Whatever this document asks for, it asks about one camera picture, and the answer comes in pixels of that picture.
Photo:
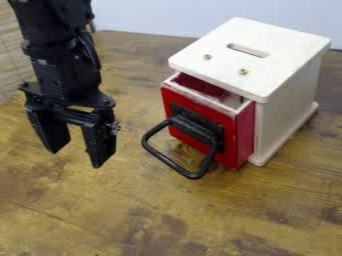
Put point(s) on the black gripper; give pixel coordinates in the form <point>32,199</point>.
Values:
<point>66,96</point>

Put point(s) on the white wooden drawer box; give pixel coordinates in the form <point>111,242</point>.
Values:
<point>267,64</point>

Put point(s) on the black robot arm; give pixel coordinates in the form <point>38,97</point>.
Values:
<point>54,29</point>

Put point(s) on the red drawer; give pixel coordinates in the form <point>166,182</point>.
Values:
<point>217,109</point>

